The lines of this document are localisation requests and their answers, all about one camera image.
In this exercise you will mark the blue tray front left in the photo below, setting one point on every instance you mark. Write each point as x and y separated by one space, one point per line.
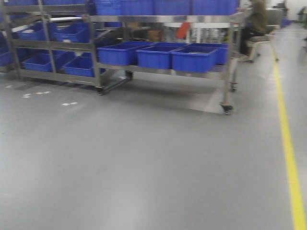
121 54

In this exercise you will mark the seated person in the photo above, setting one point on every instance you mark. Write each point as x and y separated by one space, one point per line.
256 26

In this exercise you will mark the blue tray front middle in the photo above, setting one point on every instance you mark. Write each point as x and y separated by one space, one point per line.
156 57

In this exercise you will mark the steel shelf rack left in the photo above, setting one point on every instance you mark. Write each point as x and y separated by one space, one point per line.
53 40

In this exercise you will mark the blue tray front right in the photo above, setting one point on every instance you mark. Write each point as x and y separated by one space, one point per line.
194 59

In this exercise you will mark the blue tray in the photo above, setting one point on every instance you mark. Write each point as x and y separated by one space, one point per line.
194 59
121 54
156 57

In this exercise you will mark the chair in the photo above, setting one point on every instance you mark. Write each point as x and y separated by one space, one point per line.
268 38

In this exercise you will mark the steel wheeled shelf cart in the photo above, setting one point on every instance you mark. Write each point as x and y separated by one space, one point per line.
226 64

